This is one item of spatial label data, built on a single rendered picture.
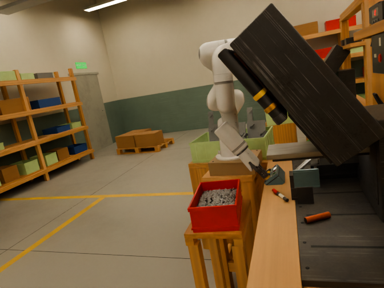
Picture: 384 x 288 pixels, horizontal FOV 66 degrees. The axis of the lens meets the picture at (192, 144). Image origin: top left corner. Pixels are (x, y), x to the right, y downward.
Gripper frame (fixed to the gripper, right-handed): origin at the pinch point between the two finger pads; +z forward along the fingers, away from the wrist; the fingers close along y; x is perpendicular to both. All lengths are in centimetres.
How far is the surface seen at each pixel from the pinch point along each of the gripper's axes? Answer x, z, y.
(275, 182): 2.3, 6.1, 2.3
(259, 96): 29, -30, 43
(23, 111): -352, -304, -302
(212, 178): -34.0, -10.4, -27.5
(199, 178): -66, -11, -79
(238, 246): -21.2, 10.9, 29.6
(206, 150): -45, -24, -81
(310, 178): 19.2, 7.1, 23.3
